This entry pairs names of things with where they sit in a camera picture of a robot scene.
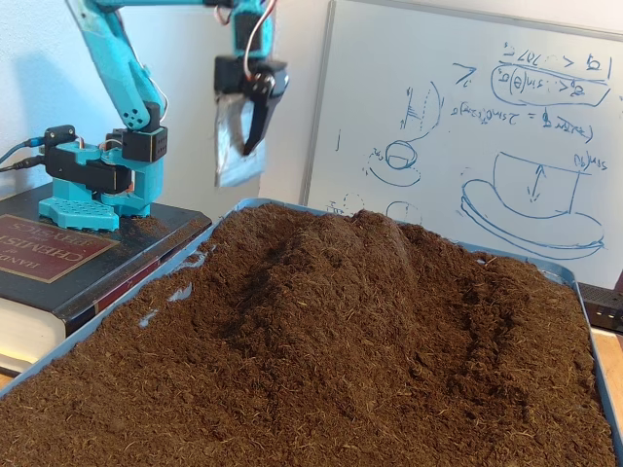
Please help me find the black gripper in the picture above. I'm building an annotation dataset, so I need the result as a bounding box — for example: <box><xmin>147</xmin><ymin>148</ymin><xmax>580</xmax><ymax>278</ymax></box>
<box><xmin>212</xmin><ymin>55</ymin><xmax>289</xmax><ymax>189</ymax></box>

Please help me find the brown soil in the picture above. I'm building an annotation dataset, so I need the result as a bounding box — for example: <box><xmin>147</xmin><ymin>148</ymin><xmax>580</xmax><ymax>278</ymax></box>
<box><xmin>0</xmin><ymin>201</ymin><xmax>617</xmax><ymax>467</ymax></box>

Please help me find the black device with lights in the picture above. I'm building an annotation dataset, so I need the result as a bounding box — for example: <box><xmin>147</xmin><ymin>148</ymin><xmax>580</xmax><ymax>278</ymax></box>
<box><xmin>577</xmin><ymin>282</ymin><xmax>623</xmax><ymax>335</ymax></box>

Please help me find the black chemistry handbook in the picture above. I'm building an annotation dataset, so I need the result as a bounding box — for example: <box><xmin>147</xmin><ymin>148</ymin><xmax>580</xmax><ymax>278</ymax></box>
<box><xmin>0</xmin><ymin>182</ymin><xmax>215</xmax><ymax>377</ymax></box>

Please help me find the whiteboard with blue sketches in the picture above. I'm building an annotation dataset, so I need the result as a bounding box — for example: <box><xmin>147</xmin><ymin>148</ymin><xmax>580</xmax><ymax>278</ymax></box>
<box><xmin>299</xmin><ymin>0</ymin><xmax>623</xmax><ymax>288</ymax></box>

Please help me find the blue plastic tray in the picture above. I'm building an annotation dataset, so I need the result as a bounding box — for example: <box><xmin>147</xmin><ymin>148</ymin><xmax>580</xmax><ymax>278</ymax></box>
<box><xmin>0</xmin><ymin>197</ymin><xmax>623</xmax><ymax>467</ymax></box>

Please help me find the black cable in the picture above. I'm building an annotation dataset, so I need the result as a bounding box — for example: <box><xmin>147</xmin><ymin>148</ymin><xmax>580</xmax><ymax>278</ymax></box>
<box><xmin>0</xmin><ymin>155</ymin><xmax>48</xmax><ymax>174</ymax></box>

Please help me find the blue cable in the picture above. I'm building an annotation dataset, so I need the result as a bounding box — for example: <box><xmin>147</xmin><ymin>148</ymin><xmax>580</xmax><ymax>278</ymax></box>
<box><xmin>0</xmin><ymin>137</ymin><xmax>48</xmax><ymax>167</ymax></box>

